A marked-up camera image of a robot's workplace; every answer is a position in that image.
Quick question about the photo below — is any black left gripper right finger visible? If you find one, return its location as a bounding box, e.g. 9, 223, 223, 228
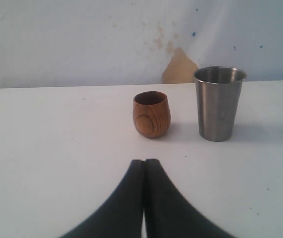
145, 159, 233, 238

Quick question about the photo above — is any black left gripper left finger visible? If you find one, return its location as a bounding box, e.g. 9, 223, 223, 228
63, 160, 145, 238

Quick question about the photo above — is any brown wooden cup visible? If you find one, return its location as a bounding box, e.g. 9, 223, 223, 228
133, 91, 171, 138

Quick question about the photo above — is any stainless steel cup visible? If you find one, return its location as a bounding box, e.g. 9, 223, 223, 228
194, 66, 246, 142

